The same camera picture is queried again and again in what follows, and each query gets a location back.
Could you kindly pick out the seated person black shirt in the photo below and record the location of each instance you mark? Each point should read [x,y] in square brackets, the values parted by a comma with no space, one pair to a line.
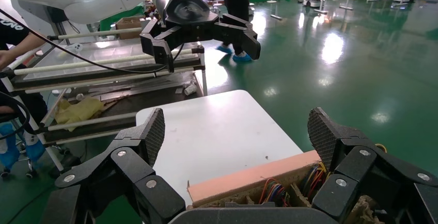
[10,32]

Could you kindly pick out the small white roll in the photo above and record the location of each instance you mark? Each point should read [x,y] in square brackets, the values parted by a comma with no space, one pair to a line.
[190,89]

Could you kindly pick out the tube frame cart dark shelves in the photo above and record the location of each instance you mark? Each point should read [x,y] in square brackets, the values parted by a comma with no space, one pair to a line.
[137,104]

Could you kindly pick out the yellow cloth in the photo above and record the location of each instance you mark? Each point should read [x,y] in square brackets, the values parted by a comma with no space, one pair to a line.
[77,111]

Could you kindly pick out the white handheld controller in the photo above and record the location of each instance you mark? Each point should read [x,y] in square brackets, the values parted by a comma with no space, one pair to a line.
[77,47]

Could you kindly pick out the cardboard divider box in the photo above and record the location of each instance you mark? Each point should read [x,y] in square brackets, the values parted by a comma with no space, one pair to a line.
[246,178]

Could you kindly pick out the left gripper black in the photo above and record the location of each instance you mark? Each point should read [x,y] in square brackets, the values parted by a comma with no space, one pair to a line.
[184,14]

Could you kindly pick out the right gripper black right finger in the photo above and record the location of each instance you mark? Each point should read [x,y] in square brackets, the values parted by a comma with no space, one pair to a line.
[352,167]

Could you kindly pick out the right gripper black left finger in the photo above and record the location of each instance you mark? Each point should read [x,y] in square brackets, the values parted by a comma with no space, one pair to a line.
[130,167]

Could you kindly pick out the brown cardboard box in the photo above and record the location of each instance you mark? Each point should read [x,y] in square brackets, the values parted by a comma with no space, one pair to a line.
[128,27]

